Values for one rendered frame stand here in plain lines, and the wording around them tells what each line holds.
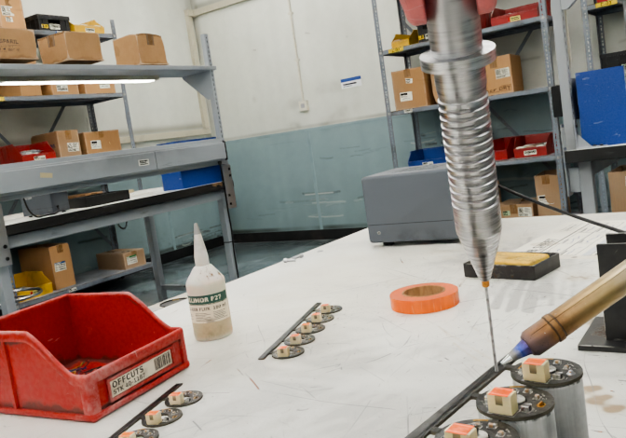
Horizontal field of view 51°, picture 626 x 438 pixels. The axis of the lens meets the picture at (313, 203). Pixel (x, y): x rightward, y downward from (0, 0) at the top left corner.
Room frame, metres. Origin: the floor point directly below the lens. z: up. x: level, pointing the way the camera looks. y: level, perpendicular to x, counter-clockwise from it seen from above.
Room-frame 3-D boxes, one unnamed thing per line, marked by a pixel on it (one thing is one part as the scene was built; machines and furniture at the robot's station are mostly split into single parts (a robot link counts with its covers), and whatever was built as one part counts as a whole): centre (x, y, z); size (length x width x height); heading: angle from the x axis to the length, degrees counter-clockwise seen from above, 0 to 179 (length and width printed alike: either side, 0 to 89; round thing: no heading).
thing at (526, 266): (0.64, -0.18, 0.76); 0.07 x 0.05 x 0.02; 45
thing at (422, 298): (0.57, -0.08, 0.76); 0.06 x 0.06 x 0.01
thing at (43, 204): (2.83, 1.13, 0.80); 0.15 x 0.12 x 0.10; 74
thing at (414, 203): (0.89, -0.16, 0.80); 0.15 x 0.12 x 0.10; 59
